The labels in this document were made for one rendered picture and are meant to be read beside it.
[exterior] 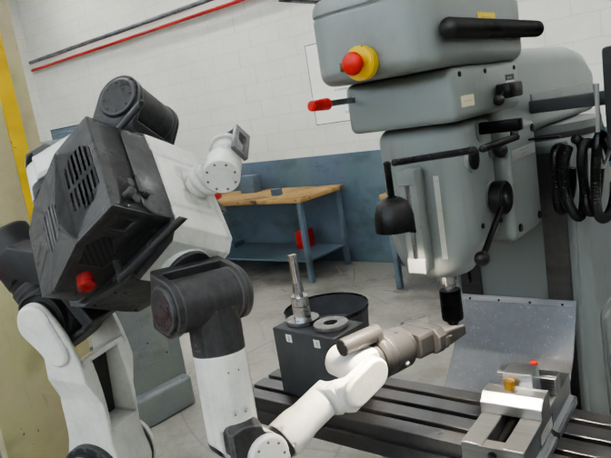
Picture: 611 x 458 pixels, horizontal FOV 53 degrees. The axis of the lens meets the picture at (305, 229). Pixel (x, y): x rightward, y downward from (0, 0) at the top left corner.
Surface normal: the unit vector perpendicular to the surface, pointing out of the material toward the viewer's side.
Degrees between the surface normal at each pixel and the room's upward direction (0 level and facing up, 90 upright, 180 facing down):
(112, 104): 62
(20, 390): 90
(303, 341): 90
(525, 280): 90
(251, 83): 90
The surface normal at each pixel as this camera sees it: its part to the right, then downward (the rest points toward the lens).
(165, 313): -0.77, 0.17
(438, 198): -0.61, 0.24
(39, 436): 0.78, 0.00
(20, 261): -0.33, 0.23
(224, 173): 0.03, 0.58
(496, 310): -0.61, -0.23
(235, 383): 0.55, -0.03
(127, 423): 0.94, 0.00
